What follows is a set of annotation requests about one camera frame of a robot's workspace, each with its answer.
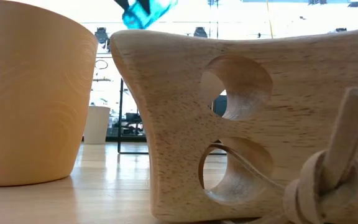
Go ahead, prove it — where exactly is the wooden shelf with black frame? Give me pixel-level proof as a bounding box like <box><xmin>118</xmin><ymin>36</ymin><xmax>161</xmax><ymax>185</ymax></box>
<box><xmin>117</xmin><ymin>77</ymin><xmax>228</xmax><ymax>156</ymax></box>

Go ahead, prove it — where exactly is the black ceiling cable reel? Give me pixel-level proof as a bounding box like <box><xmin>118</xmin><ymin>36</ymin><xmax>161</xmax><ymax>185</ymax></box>
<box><xmin>94</xmin><ymin>27</ymin><xmax>111</xmax><ymax>52</ymax></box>
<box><xmin>193</xmin><ymin>27</ymin><xmax>208</xmax><ymax>39</ymax></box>

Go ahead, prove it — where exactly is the wooden cup with handle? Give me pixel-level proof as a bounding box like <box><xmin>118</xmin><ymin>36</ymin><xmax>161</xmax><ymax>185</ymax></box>
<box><xmin>109</xmin><ymin>27</ymin><xmax>358</xmax><ymax>224</ymax></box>

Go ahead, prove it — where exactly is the teal glass tumbler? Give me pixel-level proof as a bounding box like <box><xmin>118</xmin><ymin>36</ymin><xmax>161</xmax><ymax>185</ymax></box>
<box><xmin>122</xmin><ymin>0</ymin><xmax>179</xmax><ymax>30</ymax></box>

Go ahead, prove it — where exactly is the orange cup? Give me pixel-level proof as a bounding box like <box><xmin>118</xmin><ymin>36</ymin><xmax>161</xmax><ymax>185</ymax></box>
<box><xmin>0</xmin><ymin>0</ymin><xmax>99</xmax><ymax>187</ymax></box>

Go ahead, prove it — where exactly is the yellow cable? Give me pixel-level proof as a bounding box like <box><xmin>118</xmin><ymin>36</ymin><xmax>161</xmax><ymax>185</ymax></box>
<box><xmin>265</xmin><ymin>0</ymin><xmax>275</xmax><ymax>40</ymax></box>

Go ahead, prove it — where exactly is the black cable loop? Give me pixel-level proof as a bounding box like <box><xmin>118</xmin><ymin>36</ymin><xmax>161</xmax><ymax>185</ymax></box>
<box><xmin>94</xmin><ymin>58</ymin><xmax>109</xmax><ymax>70</ymax></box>

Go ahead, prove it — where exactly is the black aluminium table frame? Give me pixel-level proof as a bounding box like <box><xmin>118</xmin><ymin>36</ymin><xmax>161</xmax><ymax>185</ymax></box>
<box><xmin>106</xmin><ymin>136</ymin><xmax>147</xmax><ymax>142</ymax></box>

